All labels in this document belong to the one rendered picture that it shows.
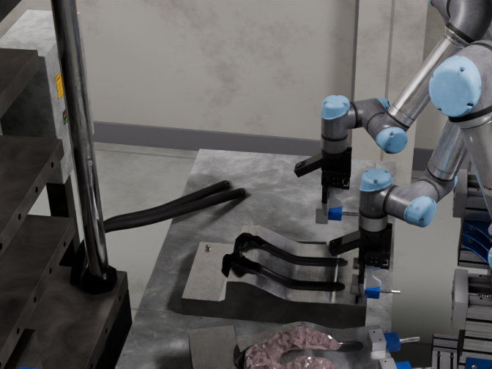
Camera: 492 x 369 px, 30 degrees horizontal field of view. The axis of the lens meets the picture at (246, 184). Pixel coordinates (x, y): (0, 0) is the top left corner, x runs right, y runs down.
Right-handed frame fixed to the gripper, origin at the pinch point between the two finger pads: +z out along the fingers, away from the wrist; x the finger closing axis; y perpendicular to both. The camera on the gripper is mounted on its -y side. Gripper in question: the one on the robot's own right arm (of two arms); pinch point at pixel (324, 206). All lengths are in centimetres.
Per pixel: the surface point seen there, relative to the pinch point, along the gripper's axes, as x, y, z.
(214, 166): 41, -41, 15
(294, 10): 181, -29, 14
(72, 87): -27, -62, -49
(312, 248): -12.2, -2.3, 6.7
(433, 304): 73, 42, 95
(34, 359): -68, -66, 5
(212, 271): -23.8, -29.4, 8.9
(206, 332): -54, -25, 4
